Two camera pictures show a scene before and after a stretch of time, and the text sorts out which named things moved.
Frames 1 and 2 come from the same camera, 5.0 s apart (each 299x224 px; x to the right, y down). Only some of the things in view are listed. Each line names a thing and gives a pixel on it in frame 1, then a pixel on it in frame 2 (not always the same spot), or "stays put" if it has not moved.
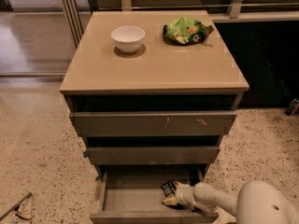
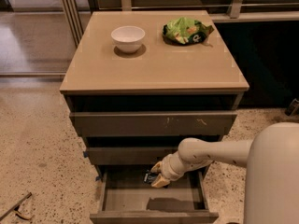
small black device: x=168 y=189 → x=149 y=176
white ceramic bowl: x=128 y=38 stays put
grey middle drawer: x=153 y=155 stays put
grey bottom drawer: x=133 y=194 stays put
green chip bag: x=187 y=32 stays put
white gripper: x=184 y=194 → x=167 y=169
